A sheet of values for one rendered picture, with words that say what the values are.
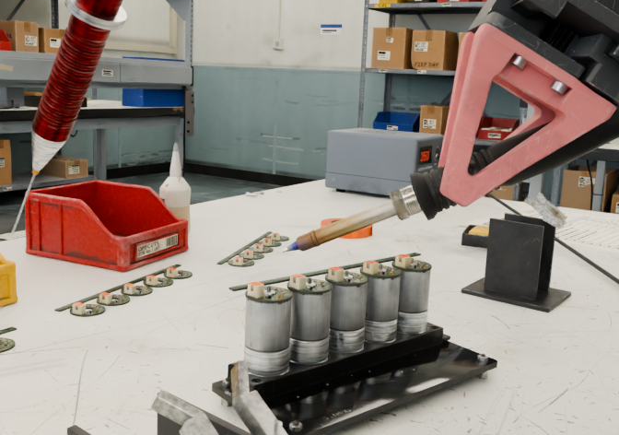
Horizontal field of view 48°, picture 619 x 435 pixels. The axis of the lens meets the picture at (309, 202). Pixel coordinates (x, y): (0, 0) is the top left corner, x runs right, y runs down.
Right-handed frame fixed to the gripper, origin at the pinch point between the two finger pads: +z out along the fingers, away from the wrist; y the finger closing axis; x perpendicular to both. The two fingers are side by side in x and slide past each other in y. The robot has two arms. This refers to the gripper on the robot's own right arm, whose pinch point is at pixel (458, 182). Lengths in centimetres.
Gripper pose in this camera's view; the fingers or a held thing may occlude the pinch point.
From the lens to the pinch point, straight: 34.9
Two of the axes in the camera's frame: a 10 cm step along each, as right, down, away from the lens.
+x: 8.5, 5.3, 0.2
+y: -0.9, 1.7, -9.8
